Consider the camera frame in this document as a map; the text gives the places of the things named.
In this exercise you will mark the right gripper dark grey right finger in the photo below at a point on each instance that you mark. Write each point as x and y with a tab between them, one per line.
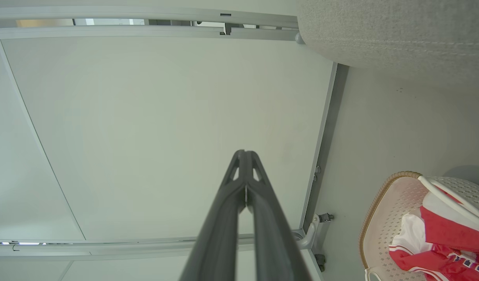
272	238

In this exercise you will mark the red jersey with numbers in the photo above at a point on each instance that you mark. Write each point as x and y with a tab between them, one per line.
438	264

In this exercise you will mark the black caster wheel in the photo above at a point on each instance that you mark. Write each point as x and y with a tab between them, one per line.
326	217
321	262

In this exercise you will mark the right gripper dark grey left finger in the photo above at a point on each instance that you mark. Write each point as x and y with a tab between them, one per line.
218	234

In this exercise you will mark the grey fabric sofa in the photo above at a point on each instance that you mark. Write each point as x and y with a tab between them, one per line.
399	35

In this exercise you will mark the red and white garment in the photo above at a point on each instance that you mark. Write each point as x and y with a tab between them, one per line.
450	230

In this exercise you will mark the beige perforated laundry basket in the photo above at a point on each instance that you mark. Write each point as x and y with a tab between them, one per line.
391	218

